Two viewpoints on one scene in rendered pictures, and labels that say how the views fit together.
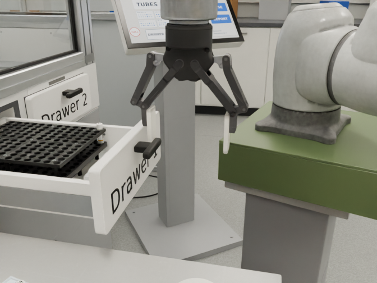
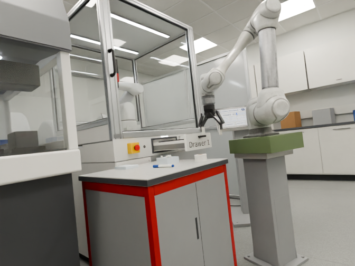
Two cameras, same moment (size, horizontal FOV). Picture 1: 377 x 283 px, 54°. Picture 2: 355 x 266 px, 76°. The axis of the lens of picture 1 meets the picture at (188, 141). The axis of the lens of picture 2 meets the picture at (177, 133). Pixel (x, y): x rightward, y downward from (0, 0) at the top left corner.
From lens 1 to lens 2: 106 cm
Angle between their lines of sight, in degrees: 37
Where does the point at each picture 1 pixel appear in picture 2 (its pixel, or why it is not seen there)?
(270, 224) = (251, 171)
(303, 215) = (259, 164)
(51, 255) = not seen: hidden behind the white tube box
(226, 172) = (231, 150)
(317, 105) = (257, 126)
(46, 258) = not seen: hidden behind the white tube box
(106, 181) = (187, 138)
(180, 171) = not seen: hidden behind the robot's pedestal
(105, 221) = (187, 147)
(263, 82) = (319, 158)
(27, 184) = (173, 142)
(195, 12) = (207, 101)
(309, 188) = (251, 148)
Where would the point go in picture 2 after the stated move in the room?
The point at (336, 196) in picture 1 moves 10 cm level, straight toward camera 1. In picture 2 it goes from (258, 149) to (248, 150)
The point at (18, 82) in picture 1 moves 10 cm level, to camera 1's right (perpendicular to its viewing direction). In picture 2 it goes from (177, 132) to (187, 130)
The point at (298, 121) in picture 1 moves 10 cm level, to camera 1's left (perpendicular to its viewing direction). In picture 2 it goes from (253, 132) to (238, 133)
